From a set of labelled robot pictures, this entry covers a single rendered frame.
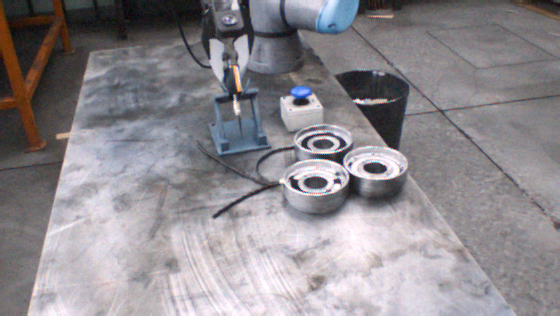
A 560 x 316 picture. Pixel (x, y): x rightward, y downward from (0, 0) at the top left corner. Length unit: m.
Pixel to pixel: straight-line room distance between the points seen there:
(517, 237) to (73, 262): 1.71
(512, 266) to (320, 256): 1.36
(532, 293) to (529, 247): 0.24
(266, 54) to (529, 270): 1.20
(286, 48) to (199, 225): 0.63
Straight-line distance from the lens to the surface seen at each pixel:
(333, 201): 0.87
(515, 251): 2.17
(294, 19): 1.32
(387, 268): 0.79
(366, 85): 2.41
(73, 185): 1.04
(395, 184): 0.91
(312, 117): 1.11
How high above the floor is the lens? 1.33
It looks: 31 degrees down
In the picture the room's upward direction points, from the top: 3 degrees counter-clockwise
